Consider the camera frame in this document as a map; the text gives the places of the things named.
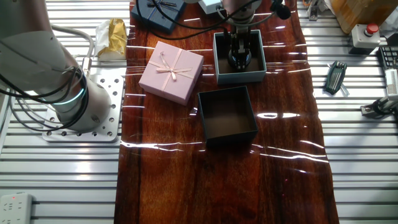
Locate small clamped silver camera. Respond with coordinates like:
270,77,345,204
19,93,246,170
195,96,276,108
360,95,398,119

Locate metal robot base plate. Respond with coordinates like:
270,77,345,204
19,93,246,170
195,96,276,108
42,74,125,143

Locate light blue open box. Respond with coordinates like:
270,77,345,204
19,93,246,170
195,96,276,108
213,29,267,85

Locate dark navy open box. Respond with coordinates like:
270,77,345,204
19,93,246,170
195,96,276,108
197,85,259,147

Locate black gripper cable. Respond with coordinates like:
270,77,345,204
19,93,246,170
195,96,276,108
135,0,280,41

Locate black keyboard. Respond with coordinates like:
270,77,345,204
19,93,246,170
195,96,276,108
376,45,398,71

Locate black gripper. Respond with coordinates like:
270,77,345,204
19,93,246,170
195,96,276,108
228,27,253,71

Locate white power strip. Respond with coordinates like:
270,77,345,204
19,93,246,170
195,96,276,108
0,192,34,224

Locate black cable bead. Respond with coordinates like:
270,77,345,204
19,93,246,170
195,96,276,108
269,0,292,20

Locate black base cable bundle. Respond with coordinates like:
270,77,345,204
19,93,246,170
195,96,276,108
0,67,90,131

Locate black disc with blue emblem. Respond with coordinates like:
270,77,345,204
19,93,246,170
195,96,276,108
227,48,253,68

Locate grey robot base hose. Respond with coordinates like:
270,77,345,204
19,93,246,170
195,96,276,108
51,24,95,73

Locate emergency stop button box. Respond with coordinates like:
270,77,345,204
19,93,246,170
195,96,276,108
348,22,382,55

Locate pink gift box with ribbon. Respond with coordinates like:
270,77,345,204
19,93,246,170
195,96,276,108
138,40,205,106

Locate green hex key set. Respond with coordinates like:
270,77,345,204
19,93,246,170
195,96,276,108
323,60,348,96

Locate light blue gift box with ribbon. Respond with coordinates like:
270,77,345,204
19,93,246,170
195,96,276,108
197,0,224,15

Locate navy gift box with ribbon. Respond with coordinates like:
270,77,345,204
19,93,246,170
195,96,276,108
130,0,187,35

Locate glossy wood grain mat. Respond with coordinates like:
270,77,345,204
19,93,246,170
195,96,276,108
113,0,340,224

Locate small metal clamp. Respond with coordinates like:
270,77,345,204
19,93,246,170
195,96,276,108
307,0,321,22

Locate gold foil packet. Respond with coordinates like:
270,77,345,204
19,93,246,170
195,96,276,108
94,17,128,62

